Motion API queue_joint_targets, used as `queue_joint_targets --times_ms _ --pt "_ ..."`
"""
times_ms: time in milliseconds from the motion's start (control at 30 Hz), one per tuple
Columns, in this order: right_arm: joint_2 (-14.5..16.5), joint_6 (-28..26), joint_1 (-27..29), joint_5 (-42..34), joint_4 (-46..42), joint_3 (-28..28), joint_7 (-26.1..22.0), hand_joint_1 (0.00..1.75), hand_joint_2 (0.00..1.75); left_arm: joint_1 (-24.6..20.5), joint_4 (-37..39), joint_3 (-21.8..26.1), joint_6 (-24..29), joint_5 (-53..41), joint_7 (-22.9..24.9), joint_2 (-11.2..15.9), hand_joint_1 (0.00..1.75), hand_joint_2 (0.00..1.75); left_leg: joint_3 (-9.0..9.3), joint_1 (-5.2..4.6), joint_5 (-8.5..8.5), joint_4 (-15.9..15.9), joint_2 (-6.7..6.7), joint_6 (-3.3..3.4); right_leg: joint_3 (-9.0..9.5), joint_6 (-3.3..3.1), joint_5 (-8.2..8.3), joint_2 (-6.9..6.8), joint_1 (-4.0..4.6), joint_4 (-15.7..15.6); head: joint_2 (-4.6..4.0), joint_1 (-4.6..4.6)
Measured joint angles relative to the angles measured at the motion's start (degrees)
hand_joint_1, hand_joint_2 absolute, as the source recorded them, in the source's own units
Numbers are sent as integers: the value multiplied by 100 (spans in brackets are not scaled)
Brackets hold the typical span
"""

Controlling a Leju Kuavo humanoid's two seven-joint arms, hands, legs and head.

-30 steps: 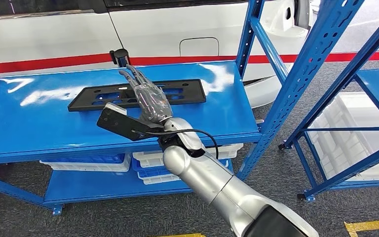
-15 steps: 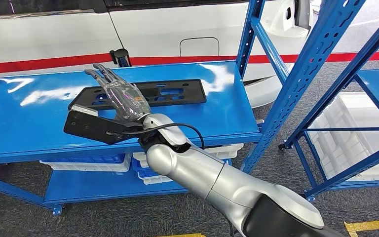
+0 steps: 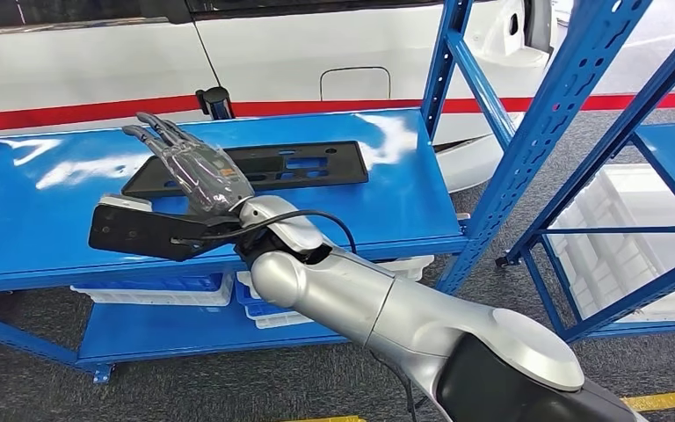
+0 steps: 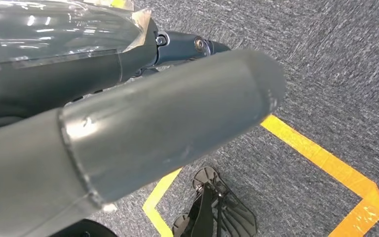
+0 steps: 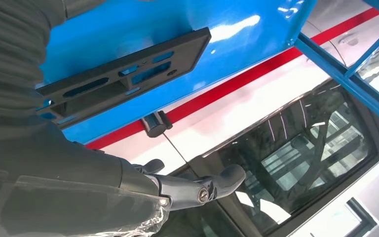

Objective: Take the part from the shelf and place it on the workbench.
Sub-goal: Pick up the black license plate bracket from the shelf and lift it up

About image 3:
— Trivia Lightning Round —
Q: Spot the black plastic plate frame part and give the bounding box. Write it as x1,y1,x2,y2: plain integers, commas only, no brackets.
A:
120,141,371,201

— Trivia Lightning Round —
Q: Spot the red barrier belt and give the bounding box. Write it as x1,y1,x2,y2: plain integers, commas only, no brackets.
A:
231,91,675,119
0,94,202,134

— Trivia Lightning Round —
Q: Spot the white car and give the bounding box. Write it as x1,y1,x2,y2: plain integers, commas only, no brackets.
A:
0,0,557,193

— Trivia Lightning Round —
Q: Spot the large white plastic crate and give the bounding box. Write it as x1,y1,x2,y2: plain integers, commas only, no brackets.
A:
547,164,675,324

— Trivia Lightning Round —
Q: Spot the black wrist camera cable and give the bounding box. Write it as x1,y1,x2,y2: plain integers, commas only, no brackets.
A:
171,208,359,256

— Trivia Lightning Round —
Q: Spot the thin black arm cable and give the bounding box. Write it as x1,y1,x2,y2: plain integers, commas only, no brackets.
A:
372,351,419,422

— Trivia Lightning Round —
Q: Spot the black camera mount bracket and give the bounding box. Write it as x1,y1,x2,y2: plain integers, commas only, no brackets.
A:
88,203,243,263

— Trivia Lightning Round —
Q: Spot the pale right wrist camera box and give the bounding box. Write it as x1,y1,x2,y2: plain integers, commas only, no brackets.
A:
98,194,154,214

